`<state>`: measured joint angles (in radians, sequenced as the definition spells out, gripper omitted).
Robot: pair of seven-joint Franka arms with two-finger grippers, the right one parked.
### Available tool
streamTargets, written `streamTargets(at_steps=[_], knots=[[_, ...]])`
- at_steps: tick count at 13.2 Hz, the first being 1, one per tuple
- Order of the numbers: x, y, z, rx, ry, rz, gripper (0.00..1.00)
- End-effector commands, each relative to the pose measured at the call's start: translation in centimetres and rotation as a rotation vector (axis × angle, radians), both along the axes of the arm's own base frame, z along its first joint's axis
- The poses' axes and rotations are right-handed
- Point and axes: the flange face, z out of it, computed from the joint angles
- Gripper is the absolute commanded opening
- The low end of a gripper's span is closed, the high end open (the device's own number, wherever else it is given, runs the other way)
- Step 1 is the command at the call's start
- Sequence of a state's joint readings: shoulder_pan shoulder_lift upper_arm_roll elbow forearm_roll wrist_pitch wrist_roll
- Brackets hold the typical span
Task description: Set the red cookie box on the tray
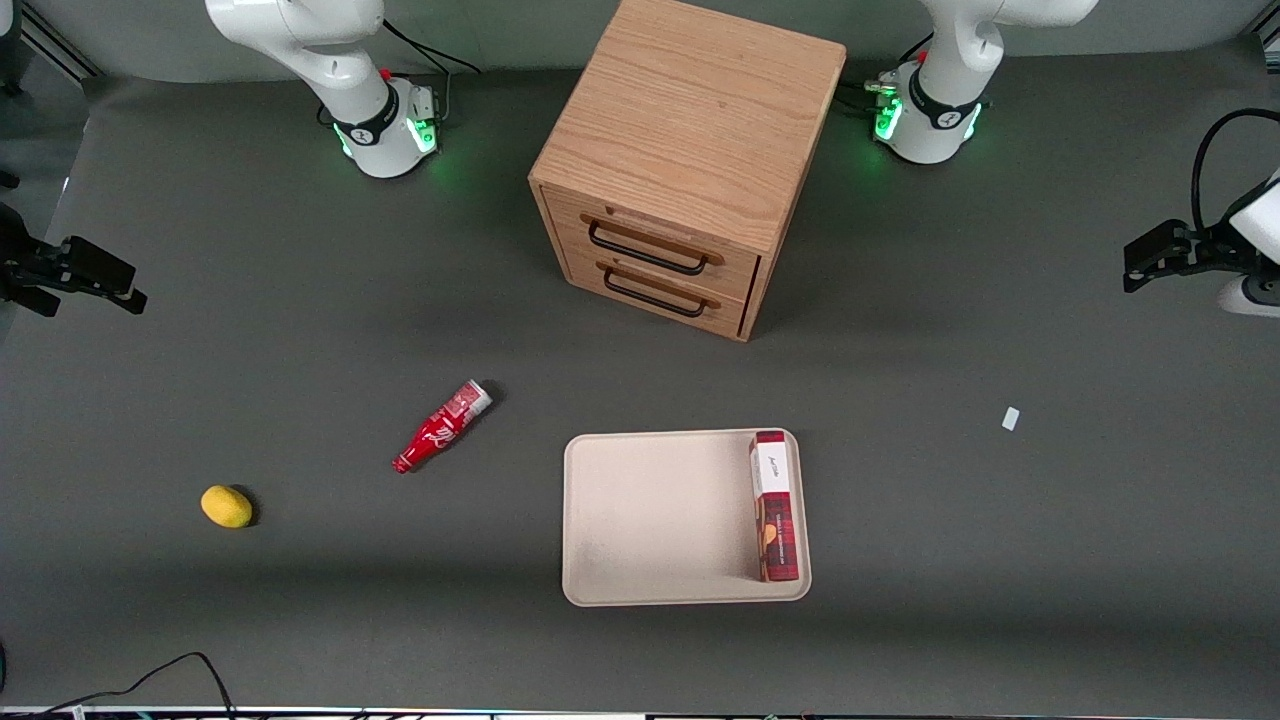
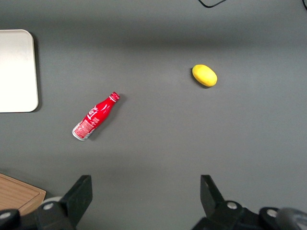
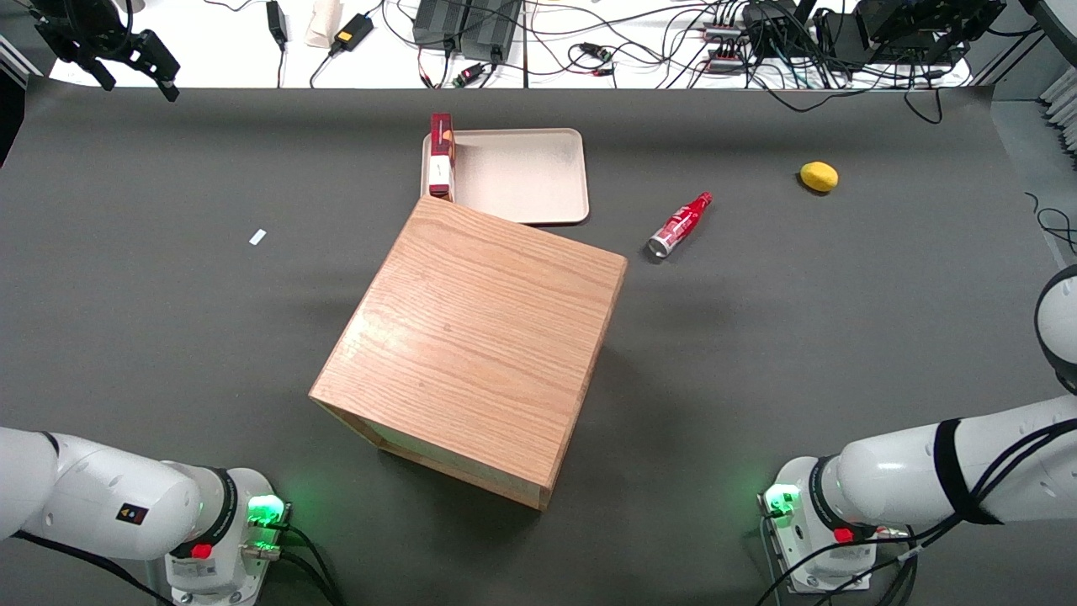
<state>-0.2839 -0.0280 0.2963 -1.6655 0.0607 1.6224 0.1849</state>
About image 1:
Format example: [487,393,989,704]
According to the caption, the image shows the aluminium frame rail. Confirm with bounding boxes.
[18,0,103,81]

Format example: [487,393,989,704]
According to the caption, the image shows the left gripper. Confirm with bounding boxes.
[1123,170,1280,293]

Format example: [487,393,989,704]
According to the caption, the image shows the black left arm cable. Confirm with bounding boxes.
[1191,108,1280,233]

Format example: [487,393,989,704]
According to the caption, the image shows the black left arm base cables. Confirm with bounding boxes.
[838,28,936,119]

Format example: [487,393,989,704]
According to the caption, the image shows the black floor cable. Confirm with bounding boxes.
[0,652,237,720]

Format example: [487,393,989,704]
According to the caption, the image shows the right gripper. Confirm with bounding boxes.
[0,205,148,318]

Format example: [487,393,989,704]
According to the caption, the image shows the wooden drawer cabinet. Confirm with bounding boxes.
[528,0,848,343]

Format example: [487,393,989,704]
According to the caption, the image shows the red tartan cookie box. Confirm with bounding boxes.
[749,430,802,584]

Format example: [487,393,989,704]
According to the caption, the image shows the red cola bottle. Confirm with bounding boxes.
[392,379,494,475]

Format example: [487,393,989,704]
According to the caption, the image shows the yellow lemon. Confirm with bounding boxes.
[200,485,254,529]

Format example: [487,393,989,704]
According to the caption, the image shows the black right arm base cable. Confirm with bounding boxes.
[380,18,482,123]

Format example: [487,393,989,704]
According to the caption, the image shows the wooden drawer with black handle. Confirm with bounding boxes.
[560,245,753,339]
[540,185,763,301]

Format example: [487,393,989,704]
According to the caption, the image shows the beige rectangular tray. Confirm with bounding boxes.
[562,428,813,608]

